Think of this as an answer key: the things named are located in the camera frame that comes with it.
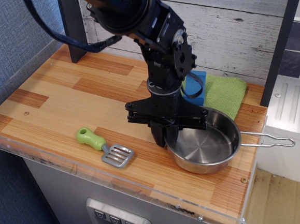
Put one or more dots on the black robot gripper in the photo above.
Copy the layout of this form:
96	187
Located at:
171	112

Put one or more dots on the stainless steel pan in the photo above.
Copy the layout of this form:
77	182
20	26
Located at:
210	150

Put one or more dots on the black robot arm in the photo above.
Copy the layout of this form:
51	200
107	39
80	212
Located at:
163	41

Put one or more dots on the blue wooden block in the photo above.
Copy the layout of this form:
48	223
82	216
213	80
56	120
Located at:
194	86

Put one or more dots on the green microfiber cloth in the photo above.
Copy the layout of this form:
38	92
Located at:
224	94

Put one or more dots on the silver dispenser button panel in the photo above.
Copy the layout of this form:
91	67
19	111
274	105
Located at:
102	213

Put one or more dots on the white ribbed side cabinet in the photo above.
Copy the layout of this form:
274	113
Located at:
283	120

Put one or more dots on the green handled toy spatula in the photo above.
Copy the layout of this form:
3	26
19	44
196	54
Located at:
116	155

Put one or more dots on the dark right support post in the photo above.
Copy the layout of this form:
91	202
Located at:
282	40

